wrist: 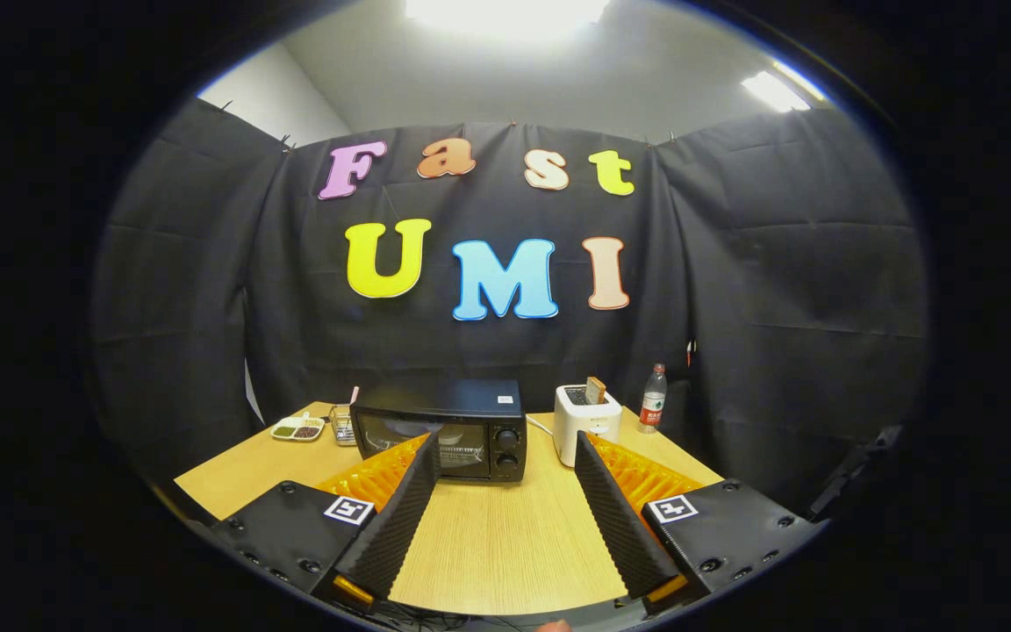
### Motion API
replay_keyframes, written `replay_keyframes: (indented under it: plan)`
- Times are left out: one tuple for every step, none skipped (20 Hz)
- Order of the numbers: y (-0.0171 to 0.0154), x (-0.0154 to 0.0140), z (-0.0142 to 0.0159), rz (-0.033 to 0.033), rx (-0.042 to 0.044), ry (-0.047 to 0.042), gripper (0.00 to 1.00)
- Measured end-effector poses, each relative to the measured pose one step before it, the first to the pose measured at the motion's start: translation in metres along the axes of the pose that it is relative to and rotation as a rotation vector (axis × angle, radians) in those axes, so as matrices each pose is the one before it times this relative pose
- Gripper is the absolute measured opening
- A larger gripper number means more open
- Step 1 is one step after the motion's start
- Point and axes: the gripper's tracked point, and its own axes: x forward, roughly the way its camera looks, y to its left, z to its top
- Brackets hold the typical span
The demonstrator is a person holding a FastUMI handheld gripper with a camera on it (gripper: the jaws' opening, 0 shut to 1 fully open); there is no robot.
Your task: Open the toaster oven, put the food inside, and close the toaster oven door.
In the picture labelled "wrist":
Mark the small ceiling light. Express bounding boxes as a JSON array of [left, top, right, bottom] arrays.
[[740, 60, 827, 113]]

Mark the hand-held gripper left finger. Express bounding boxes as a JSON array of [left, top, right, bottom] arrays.
[[207, 430, 441, 614]]

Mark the white divided bean dish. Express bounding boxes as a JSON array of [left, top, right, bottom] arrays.
[[270, 412, 326, 442]]

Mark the clear water bottle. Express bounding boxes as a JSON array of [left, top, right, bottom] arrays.
[[637, 363, 668, 435]]

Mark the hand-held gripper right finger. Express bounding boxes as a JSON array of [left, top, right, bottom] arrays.
[[574, 430, 831, 613]]

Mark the large ceiling light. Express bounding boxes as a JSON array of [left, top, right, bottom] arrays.
[[405, 0, 612, 40]]

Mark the black toaster oven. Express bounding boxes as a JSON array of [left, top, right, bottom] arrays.
[[349, 379, 528, 483]]

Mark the white pop-up toaster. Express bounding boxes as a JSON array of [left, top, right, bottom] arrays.
[[553, 384, 623, 468]]

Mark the small wire basket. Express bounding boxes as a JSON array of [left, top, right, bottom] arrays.
[[328, 403, 359, 447]]

